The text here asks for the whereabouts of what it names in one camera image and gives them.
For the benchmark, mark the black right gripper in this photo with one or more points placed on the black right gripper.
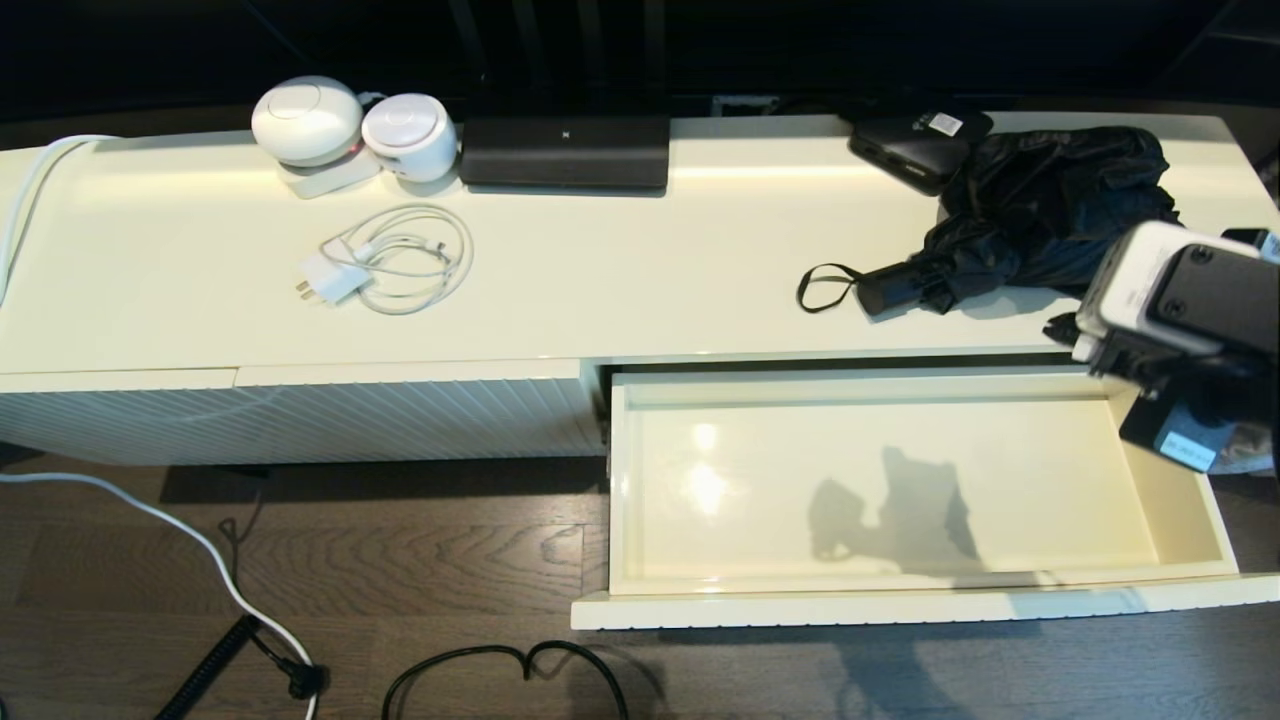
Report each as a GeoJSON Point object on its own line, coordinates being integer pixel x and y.
{"type": "Point", "coordinates": [1190, 400]}

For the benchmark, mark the black folding umbrella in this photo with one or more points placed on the black folding umbrella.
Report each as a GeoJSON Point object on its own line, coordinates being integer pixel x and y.
{"type": "Point", "coordinates": [1040, 200]}

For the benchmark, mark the white fluted drawer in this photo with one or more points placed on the white fluted drawer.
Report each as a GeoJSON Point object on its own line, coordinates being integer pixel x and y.
{"type": "Point", "coordinates": [800, 500]}

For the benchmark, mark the white tv cabinet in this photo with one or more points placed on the white tv cabinet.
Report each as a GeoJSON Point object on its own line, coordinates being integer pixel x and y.
{"type": "Point", "coordinates": [650, 270]}

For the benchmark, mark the grey white patterned rug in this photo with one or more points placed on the grey white patterned rug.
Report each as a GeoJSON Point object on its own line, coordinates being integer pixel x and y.
{"type": "Point", "coordinates": [1255, 460]}

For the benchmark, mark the black set-top box with label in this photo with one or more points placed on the black set-top box with label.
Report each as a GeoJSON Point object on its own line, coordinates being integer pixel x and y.
{"type": "Point", "coordinates": [910, 148]}

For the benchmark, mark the black flat rectangular box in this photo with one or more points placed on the black flat rectangular box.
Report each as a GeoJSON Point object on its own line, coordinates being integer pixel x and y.
{"type": "Point", "coordinates": [565, 153]}

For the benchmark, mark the white fluted cabinet front panel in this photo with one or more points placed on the white fluted cabinet front panel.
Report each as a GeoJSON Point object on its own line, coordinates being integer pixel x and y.
{"type": "Point", "coordinates": [420, 413]}

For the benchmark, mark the small white round device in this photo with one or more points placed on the small white round device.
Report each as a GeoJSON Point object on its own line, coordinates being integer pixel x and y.
{"type": "Point", "coordinates": [408, 133]}

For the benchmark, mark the white charger plug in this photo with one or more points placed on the white charger plug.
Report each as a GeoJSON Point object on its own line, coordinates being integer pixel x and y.
{"type": "Point", "coordinates": [333, 276]}

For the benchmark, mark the white flat base box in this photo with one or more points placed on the white flat base box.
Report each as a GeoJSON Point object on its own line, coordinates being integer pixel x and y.
{"type": "Point", "coordinates": [328, 180]}

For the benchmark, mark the large white round device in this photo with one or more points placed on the large white round device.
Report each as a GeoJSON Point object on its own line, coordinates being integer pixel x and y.
{"type": "Point", "coordinates": [306, 118]}

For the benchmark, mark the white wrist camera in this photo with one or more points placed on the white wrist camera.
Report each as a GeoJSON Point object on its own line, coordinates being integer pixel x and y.
{"type": "Point", "coordinates": [1135, 290]}

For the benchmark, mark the wall outlet plate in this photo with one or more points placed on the wall outlet plate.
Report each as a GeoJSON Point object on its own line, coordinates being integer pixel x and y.
{"type": "Point", "coordinates": [745, 103]}

